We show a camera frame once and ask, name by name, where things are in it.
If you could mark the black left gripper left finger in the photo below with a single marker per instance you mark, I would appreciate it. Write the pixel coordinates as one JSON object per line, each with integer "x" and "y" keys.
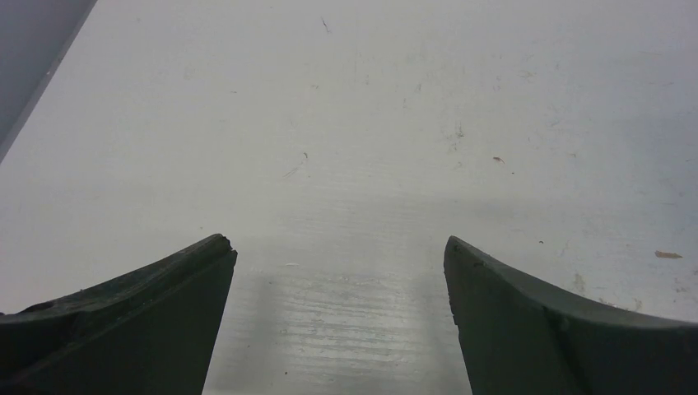
{"x": 149, "y": 331}

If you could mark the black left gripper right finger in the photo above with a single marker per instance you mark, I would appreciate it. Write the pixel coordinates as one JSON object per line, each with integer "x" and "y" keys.
{"x": 521, "y": 335}

